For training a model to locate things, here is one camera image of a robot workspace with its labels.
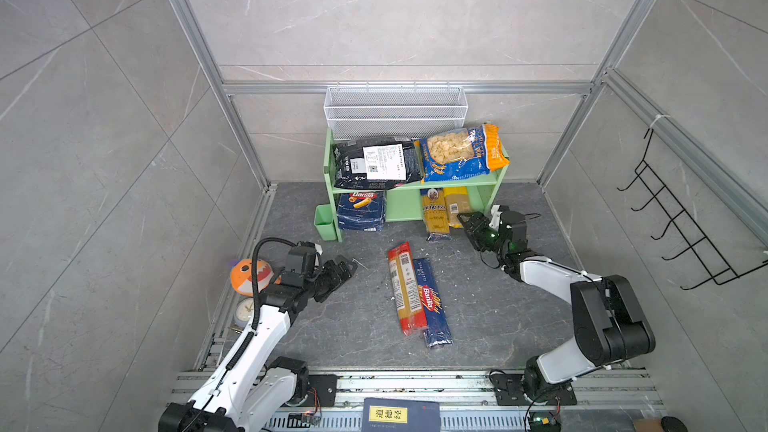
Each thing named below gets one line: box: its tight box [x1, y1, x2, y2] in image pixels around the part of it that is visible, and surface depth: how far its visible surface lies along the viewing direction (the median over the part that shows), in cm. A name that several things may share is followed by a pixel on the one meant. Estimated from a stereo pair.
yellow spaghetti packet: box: [444, 187, 472, 228], surface depth 97 cm
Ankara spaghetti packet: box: [422, 189, 451, 236], surface depth 94 cm
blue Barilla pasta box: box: [337, 192, 387, 232], surface depth 90 cm
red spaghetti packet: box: [388, 241, 428, 336], surface depth 88 cm
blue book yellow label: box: [361, 397, 441, 432], surface depth 70 cm
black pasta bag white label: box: [332, 137, 422, 190], surface depth 81 cm
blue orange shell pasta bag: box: [419, 124, 510, 183], surface depth 83 cm
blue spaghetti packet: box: [413, 257, 453, 348], surface depth 85 cm
